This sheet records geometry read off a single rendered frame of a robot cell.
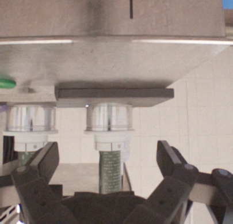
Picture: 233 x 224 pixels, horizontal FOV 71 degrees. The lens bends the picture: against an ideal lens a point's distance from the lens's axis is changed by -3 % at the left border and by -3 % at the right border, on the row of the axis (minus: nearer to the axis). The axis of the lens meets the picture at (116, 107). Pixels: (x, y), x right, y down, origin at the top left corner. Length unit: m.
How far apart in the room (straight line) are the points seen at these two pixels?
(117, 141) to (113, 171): 0.04
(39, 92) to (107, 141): 0.10
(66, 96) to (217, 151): 1.94
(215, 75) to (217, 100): 0.27
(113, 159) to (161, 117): 1.58
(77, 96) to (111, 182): 0.12
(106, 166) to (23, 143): 0.11
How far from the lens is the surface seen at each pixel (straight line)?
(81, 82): 0.16
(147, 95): 0.19
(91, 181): 0.43
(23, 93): 0.20
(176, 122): 1.84
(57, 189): 0.31
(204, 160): 2.00
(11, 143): 0.57
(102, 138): 0.22
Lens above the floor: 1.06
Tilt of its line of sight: 5 degrees down
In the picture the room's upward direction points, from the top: 179 degrees clockwise
